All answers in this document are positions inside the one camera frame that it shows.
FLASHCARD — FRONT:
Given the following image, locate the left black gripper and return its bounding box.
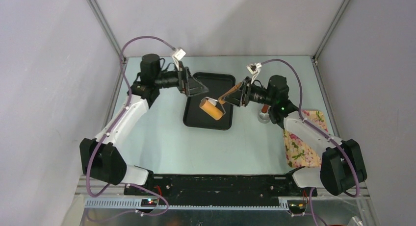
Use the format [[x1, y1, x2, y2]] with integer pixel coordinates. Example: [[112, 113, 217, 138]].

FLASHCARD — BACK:
[[154, 61, 208, 96]]

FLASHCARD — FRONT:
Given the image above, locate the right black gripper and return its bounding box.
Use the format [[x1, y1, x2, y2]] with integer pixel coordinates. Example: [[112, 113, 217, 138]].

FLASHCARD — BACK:
[[222, 76, 275, 107]]

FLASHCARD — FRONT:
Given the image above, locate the black baking tray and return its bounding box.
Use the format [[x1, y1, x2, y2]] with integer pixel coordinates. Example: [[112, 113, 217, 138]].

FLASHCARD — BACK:
[[183, 72, 235, 130]]

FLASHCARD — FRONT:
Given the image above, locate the wooden dough roller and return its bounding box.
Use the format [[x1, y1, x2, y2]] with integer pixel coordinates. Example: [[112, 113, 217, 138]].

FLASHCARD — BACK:
[[199, 83, 239, 121]]

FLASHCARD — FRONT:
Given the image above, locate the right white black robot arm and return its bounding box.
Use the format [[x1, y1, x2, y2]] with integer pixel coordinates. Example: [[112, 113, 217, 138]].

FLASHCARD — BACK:
[[220, 75, 367, 196]]

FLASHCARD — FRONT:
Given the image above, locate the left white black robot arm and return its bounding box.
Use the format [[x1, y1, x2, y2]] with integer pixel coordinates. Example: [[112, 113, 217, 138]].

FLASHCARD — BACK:
[[79, 53, 208, 195]]

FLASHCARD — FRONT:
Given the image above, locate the small round metal cup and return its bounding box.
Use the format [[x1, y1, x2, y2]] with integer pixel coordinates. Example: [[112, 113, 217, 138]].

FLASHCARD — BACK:
[[258, 111, 270, 124]]

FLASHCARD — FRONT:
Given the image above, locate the floral cloth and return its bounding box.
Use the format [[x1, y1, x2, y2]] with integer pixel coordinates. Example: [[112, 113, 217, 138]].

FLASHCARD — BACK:
[[283, 110, 328, 168]]

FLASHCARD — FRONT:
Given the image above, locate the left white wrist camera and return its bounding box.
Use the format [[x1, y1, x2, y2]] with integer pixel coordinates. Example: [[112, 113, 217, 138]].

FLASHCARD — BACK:
[[171, 48, 186, 70]]

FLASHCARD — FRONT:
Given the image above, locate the metal spatula with red handle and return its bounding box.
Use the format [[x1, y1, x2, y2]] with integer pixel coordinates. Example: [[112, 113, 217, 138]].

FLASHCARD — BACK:
[[261, 104, 269, 114]]

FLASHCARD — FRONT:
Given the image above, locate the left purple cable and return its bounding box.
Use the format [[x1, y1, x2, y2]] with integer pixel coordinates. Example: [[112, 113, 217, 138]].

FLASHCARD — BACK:
[[85, 35, 178, 217]]

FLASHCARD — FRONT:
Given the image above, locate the purple cable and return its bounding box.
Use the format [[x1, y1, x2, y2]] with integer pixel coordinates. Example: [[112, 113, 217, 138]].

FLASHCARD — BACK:
[[260, 59, 362, 226], [85, 35, 178, 217]]

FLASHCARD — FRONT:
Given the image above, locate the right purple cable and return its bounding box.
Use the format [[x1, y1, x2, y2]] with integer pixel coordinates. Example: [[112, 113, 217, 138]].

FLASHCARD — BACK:
[[260, 59, 362, 226]]

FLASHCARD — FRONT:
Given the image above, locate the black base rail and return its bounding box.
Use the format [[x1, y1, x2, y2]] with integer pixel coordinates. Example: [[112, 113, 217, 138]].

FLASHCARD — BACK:
[[144, 174, 310, 207]]

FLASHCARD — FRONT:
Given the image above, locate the aluminium frame with cable duct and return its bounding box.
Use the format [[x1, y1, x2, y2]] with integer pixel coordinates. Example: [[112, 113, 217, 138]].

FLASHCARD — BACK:
[[76, 174, 379, 226]]

